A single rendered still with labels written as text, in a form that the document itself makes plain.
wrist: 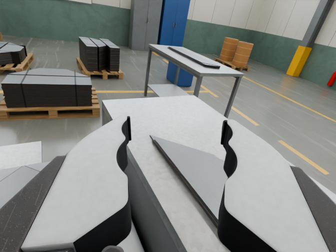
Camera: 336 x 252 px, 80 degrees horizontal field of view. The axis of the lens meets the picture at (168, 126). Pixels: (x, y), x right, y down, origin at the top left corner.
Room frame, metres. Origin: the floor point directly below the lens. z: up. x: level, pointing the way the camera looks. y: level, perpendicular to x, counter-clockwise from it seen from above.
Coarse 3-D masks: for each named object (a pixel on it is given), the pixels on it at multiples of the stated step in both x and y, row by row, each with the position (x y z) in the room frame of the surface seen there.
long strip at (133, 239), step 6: (132, 222) 0.44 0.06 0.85; (132, 228) 0.42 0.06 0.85; (132, 234) 0.40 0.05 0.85; (126, 240) 0.38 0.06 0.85; (132, 240) 0.38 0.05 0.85; (138, 240) 0.38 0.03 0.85; (120, 246) 0.36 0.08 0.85; (126, 246) 0.36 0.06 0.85; (132, 246) 0.36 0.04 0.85; (138, 246) 0.37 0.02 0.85
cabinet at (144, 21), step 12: (132, 0) 8.03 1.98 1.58; (144, 0) 8.00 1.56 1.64; (156, 0) 8.20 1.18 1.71; (132, 12) 7.94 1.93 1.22; (144, 12) 8.01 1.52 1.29; (156, 12) 8.23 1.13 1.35; (132, 24) 7.85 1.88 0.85; (144, 24) 8.03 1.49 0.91; (156, 24) 8.25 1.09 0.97; (132, 36) 7.84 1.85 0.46; (144, 36) 8.05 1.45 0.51; (156, 36) 8.28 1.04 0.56; (132, 48) 7.86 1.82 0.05; (144, 48) 8.08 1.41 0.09
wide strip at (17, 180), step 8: (24, 168) 0.59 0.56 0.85; (8, 176) 0.54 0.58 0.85; (16, 176) 0.55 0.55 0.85; (24, 176) 0.55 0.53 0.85; (32, 176) 0.56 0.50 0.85; (0, 184) 0.50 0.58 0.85; (8, 184) 0.50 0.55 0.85; (16, 184) 0.51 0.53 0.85; (24, 184) 0.52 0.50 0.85; (0, 192) 0.46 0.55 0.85; (8, 192) 0.47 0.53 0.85; (16, 192) 0.48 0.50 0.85; (0, 200) 0.43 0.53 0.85
